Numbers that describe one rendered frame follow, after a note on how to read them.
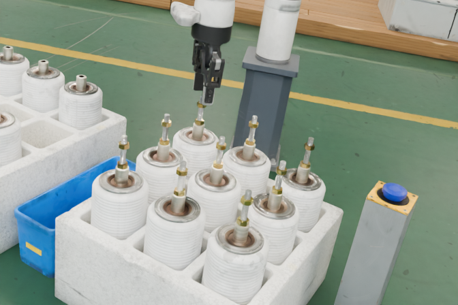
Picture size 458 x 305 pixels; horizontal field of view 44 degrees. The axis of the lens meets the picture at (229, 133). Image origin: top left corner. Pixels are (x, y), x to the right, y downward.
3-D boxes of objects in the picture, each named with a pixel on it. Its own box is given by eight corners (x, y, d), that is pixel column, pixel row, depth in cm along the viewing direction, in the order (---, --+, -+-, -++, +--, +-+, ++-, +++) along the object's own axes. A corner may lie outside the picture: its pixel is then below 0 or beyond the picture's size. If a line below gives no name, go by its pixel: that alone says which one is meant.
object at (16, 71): (12, 113, 152) (10, 49, 144) (38, 125, 148) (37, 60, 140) (-19, 124, 144) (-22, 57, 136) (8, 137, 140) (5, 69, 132)
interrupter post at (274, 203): (275, 203, 98) (279, 187, 97) (282, 210, 97) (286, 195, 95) (264, 205, 97) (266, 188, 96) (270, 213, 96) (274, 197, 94)
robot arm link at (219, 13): (168, 11, 106) (171, -22, 104) (225, 15, 110) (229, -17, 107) (178, 26, 99) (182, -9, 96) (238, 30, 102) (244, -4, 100)
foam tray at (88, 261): (176, 207, 136) (184, 141, 128) (324, 279, 121) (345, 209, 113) (54, 297, 105) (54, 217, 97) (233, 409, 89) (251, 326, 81)
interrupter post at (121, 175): (129, 186, 96) (129, 170, 95) (114, 187, 96) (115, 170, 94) (127, 179, 98) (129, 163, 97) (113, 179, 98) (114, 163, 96)
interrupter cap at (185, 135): (196, 126, 121) (196, 123, 120) (223, 140, 117) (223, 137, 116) (170, 135, 115) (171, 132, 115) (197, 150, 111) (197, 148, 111)
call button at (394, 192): (384, 189, 96) (387, 179, 95) (407, 198, 94) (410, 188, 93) (377, 199, 93) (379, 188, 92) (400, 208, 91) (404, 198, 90)
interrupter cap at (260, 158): (267, 170, 108) (268, 167, 108) (227, 165, 108) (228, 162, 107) (265, 152, 115) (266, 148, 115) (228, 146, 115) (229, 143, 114)
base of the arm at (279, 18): (256, 50, 156) (267, -12, 149) (289, 56, 156) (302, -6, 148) (253, 60, 148) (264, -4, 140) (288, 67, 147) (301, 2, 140)
